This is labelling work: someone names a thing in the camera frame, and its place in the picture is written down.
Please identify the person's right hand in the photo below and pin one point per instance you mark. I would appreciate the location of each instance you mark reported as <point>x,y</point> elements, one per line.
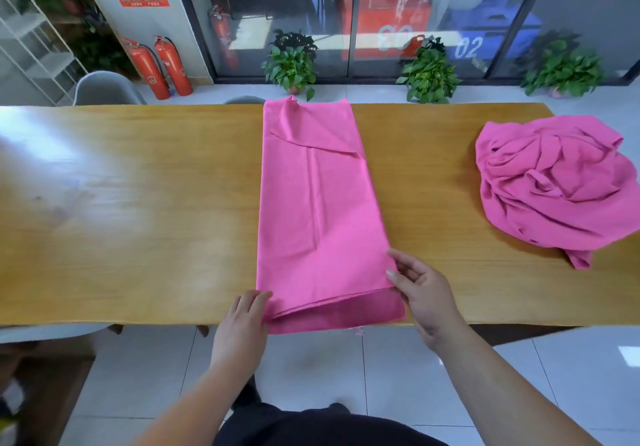
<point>430,300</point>

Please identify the person's right forearm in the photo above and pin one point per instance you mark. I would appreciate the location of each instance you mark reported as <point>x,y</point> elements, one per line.
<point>500,390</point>

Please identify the grey plastic chair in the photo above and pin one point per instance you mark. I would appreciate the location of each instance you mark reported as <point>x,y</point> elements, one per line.
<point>107,89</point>

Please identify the red fire extinguisher behind glass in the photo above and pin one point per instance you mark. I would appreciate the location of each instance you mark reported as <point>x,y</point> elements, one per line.
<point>222,35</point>

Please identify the person's left hand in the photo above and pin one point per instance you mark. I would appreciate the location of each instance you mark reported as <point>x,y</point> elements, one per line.
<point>240,333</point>

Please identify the person's left fingers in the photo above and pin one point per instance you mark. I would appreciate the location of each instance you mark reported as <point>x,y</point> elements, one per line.
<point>254,300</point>

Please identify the person's right thumb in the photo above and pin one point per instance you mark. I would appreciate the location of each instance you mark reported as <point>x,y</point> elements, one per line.
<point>399,283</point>

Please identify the grey chair seat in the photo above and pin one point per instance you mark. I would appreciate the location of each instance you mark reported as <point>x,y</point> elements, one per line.
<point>50,332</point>

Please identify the grey chair backrest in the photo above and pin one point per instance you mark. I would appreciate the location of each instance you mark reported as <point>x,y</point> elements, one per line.
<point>244,100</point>

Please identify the pink cloth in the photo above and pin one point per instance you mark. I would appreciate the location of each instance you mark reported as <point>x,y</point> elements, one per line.
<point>320,210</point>
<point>555,180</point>

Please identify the crumpled pink cloth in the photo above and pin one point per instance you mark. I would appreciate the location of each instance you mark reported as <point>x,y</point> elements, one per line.
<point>555,180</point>

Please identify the person's black clothing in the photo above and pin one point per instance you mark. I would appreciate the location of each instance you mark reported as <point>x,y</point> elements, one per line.
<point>320,428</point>

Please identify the white metal shelf rack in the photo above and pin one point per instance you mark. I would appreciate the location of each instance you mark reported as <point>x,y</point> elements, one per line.
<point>35,45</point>

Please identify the leafy green plants behind shelf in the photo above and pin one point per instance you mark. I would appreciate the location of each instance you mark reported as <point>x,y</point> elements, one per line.
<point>75,15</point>

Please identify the green potted plant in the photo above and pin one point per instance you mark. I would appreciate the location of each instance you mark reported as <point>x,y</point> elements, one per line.
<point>430,75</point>
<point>291,68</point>
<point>562,70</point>

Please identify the brown wooden stool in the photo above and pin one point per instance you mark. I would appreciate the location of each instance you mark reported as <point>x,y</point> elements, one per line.
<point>47,390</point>

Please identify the black framed glass door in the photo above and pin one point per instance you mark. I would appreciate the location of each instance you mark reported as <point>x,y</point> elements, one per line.
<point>450,20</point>

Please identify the person's left forearm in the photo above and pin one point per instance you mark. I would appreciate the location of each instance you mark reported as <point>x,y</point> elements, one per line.
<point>190,405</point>

